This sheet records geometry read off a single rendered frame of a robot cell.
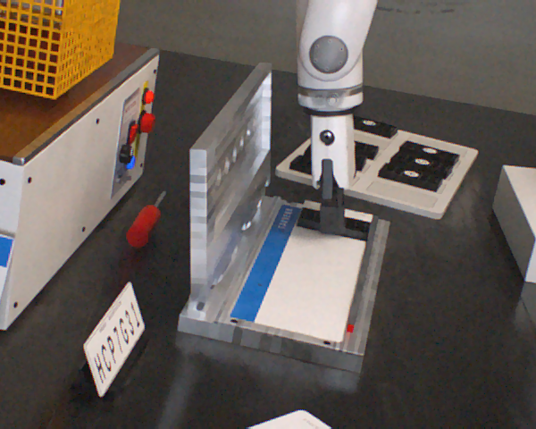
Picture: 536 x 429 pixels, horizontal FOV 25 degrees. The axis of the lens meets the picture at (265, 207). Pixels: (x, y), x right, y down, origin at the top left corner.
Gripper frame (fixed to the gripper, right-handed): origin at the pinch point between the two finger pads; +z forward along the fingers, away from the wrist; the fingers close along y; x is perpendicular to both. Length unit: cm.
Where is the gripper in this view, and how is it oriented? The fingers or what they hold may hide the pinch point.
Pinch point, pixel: (332, 218)
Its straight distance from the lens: 162.6
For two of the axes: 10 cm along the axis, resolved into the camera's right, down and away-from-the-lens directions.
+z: 0.3, 9.5, 3.2
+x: -9.9, -0.2, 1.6
